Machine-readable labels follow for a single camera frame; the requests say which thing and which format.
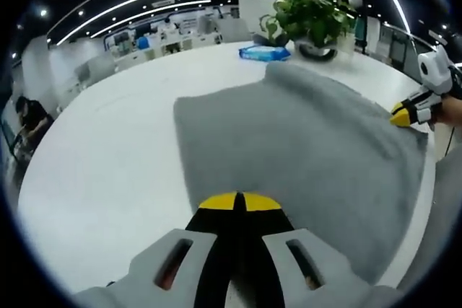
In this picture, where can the blue wipes packet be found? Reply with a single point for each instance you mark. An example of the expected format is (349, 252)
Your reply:
(263, 53)

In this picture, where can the clear glass vase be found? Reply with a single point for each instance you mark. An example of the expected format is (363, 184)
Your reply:
(347, 43)

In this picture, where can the person's right hand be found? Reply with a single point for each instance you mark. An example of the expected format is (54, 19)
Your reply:
(451, 111)

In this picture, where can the person's grey clothing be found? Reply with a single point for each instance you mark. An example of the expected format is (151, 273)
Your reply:
(449, 196)

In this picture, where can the green leafy plant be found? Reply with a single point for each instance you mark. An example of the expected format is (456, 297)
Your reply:
(314, 16)

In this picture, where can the grey towel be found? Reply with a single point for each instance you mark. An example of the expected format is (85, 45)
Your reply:
(288, 142)

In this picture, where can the blue container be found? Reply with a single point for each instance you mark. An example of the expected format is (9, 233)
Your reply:
(143, 42)

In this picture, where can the black bowl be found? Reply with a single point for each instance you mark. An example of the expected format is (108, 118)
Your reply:
(315, 52)

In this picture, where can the black curved dish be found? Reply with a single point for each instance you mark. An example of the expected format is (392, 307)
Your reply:
(263, 39)

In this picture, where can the white counter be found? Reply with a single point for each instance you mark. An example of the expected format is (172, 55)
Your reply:
(202, 43)

